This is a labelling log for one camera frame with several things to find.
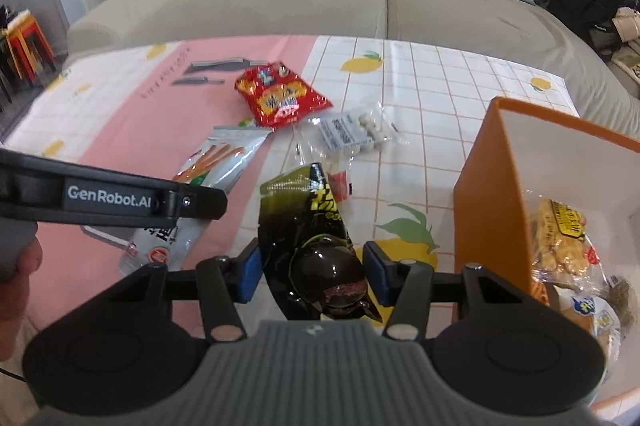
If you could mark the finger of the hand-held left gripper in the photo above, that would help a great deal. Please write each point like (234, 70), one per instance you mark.
(200, 203)

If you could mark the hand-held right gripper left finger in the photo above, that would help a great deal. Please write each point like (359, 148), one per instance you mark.
(249, 273)

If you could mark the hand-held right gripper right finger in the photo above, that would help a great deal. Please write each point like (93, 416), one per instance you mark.
(377, 273)

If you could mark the white green snack packet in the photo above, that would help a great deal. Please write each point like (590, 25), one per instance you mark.
(220, 155)

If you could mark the black snack packet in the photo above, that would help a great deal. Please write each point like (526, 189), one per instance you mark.
(320, 261)

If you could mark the orange cardboard box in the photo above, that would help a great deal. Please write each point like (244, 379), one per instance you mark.
(490, 206)

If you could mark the person's left hand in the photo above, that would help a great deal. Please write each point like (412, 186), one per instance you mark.
(30, 261)

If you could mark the small clear red-label packet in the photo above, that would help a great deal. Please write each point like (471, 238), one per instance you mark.
(341, 183)

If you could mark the clear packet of white balls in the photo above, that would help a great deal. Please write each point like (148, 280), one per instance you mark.
(345, 130)

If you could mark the stacked orange stools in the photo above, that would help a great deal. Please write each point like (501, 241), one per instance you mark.
(30, 40)

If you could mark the pink white lemon tablecloth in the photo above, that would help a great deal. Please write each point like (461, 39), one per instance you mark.
(425, 105)

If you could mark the yellow cracker packet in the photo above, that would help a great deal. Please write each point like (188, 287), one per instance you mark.
(560, 231)

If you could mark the beige sofa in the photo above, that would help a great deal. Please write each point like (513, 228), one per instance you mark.
(300, 5)

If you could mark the clear round pastry packet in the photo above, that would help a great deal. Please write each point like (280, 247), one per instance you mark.
(600, 316)

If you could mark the printed tote bag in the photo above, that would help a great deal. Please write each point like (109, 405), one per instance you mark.
(630, 65)

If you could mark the beige pouch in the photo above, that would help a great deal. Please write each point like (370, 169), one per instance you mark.
(627, 23)

